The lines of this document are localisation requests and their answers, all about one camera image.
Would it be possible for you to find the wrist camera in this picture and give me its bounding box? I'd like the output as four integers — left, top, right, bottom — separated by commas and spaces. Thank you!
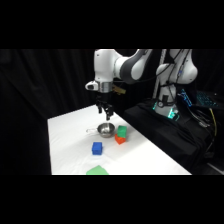
85, 80, 100, 92

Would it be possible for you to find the blue cube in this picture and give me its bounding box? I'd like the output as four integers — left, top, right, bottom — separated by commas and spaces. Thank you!
91, 141, 104, 156

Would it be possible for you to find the black robot stand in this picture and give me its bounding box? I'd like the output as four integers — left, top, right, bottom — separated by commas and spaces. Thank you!
122, 99, 224, 176

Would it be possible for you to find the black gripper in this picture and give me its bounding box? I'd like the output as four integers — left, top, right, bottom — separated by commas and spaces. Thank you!
96, 91, 114, 121

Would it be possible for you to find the yellow cable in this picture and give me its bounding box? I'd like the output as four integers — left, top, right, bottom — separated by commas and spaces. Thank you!
208, 107, 218, 138

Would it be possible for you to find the silver vertical pole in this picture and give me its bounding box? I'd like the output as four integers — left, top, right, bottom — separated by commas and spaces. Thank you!
152, 49, 167, 101

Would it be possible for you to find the flat green block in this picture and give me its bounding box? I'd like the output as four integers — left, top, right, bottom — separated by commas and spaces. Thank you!
85, 164, 110, 176

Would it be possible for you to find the black curtain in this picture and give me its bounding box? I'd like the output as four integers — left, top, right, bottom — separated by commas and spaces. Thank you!
0, 49, 224, 176

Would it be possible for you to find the orange block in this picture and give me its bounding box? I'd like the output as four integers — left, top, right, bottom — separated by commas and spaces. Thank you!
114, 133, 127, 145

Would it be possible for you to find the green cube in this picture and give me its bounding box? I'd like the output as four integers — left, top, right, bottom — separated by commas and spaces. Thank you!
117, 125, 128, 139

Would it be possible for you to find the small metal pot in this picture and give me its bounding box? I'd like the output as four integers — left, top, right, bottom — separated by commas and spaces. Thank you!
86, 122, 117, 139

